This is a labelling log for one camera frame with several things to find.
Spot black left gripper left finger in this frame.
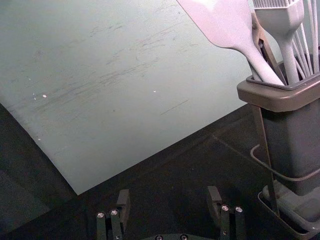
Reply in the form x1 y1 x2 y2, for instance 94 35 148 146
96 188 131 240

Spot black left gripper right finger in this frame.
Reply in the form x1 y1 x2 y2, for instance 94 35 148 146
206 185 245 240

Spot black rack with steel bars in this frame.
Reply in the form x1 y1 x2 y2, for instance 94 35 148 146
249 103 320 240

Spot black table cloth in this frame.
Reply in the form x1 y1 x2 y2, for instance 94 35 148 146
0 99 320 240

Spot grey utensil holder cup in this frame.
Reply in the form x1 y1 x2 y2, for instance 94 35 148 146
236 71 320 197

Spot pale grey silicone brush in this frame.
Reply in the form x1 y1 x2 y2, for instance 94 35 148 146
251 0 305 85

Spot pale grey silicone spatula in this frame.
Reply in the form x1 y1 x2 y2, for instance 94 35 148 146
175 0 285 86

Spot pale grey silicone whisk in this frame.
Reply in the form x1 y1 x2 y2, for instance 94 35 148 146
291 0 320 79

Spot plain pale wall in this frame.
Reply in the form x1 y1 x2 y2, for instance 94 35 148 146
0 0 320 196

